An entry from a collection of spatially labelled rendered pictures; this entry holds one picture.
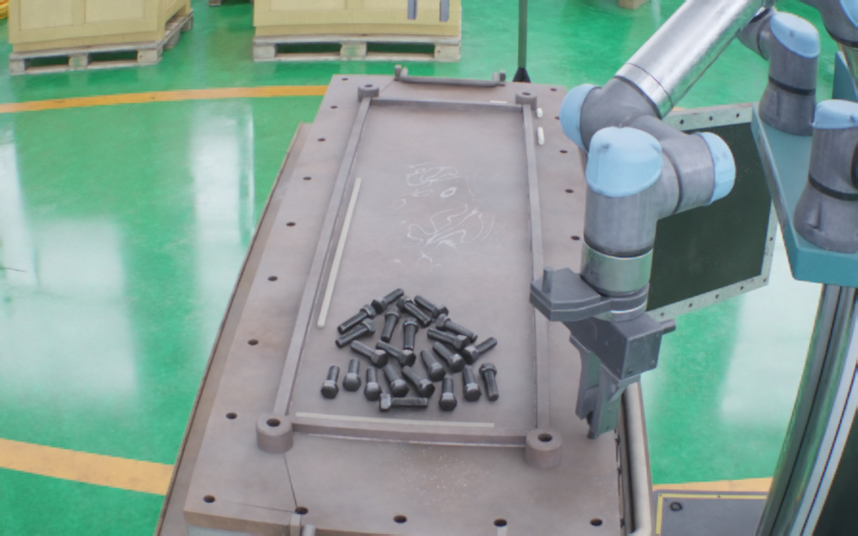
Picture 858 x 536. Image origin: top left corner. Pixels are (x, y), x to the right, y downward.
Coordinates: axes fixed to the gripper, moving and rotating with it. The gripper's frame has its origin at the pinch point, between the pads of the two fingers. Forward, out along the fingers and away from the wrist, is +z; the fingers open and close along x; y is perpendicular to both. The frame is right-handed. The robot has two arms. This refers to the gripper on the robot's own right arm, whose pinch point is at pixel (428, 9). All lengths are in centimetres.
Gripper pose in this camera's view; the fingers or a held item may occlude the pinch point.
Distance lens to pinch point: 198.5
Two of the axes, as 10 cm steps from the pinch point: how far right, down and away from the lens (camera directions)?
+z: -0.2, 8.6, 5.0
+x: 9.9, 1.0, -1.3
